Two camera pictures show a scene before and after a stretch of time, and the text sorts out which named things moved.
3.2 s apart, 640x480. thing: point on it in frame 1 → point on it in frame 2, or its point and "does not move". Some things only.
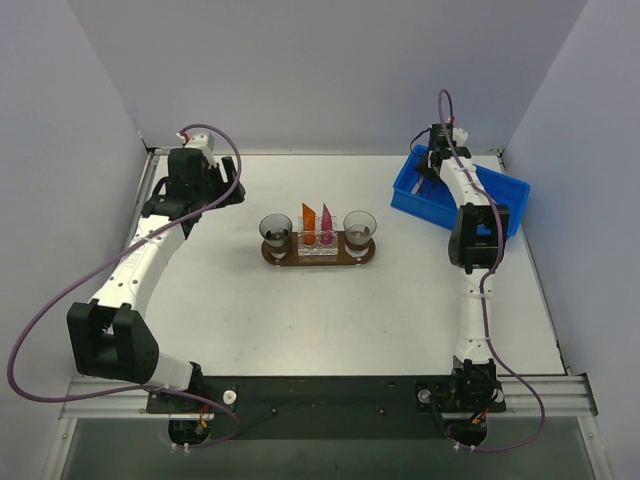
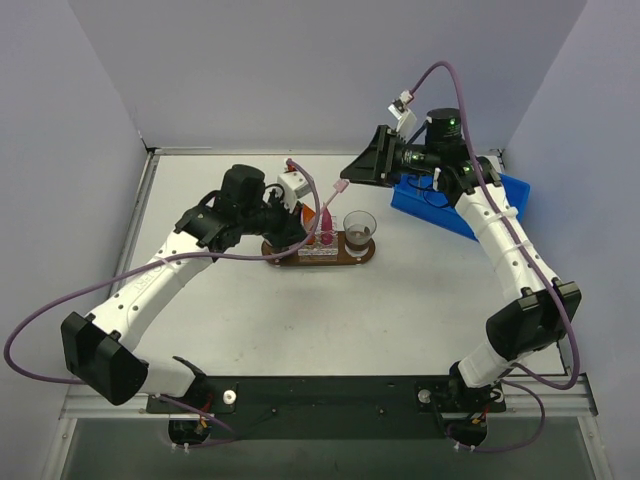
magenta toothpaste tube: (326, 235) does not move
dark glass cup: (359, 226) does not move
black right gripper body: (432, 163) → (387, 157)
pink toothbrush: (416, 187) → (340, 187)
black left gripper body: (220, 182) → (289, 230)
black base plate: (331, 407) does not move
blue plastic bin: (429, 199) does not move
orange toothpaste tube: (309, 225) does not move
